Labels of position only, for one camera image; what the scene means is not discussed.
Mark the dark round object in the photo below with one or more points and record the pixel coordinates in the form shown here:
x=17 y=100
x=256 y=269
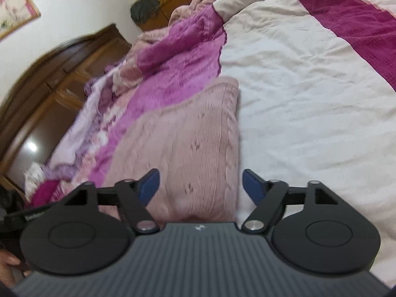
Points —
x=144 y=10

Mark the dark carved wooden cabinet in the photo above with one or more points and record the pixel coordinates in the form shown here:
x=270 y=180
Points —
x=46 y=83

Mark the person's left hand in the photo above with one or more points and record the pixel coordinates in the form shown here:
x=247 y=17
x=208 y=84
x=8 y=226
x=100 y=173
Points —
x=6 y=266

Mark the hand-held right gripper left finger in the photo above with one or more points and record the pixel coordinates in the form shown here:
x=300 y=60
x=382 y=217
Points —
x=150 y=186

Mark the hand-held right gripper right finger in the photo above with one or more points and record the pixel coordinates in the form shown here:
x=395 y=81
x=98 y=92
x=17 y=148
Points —
x=253 y=186

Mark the dusty pink blanket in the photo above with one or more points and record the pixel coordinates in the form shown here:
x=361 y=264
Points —
x=201 y=3

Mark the pink white magenta patchwork quilt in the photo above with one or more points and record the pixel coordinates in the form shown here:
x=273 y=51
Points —
x=294 y=83

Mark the framed wall poster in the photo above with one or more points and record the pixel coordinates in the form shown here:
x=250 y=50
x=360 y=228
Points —
x=15 y=9

